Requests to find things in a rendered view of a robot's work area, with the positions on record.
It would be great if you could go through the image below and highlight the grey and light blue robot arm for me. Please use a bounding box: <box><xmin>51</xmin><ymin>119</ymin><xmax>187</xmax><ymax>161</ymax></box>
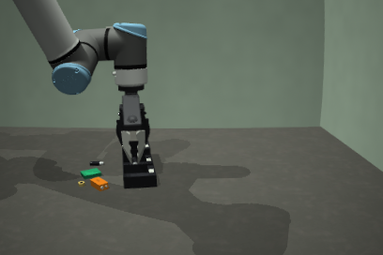
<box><xmin>13</xmin><ymin>0</ymin><xmax>147</xmax><ymax>131</ymax></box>

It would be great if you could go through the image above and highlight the orange nine-volt battery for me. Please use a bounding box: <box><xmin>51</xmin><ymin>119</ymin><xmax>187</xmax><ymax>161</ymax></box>
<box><xmin>90</xmin><ymin>177</ymin><xmax>109</xmax><ymax>191</ymax></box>

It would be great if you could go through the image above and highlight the black usb stick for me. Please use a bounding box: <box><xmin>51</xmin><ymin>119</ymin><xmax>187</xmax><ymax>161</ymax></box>
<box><xmin>90</xmin><ymin>161</ymin><xmax>103</xmax><ymax>166</ymax></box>

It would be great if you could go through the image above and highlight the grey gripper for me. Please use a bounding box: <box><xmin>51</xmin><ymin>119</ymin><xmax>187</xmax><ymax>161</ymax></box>
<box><xmin>116</xmin><ymin>85</ymin><xmax>150</xmax><ymax>164</ymax></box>

